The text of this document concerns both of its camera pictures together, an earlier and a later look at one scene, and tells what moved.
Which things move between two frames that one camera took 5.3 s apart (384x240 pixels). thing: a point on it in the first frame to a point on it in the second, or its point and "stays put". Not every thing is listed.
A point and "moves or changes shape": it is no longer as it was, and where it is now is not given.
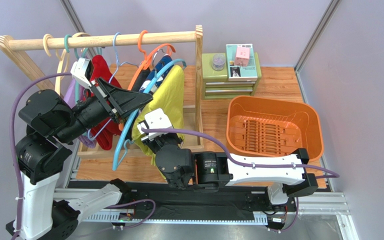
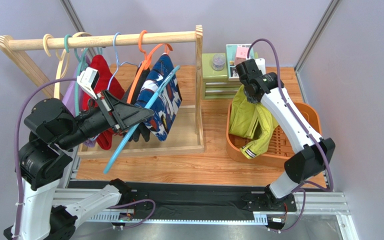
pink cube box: [242, 56] stays put
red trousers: [102, 132] stays put
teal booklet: [239, 73] stays put
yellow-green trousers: [168, 95] to [250, 120]
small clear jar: [218, 62] stays put
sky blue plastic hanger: [135, 110] moves or changes shape
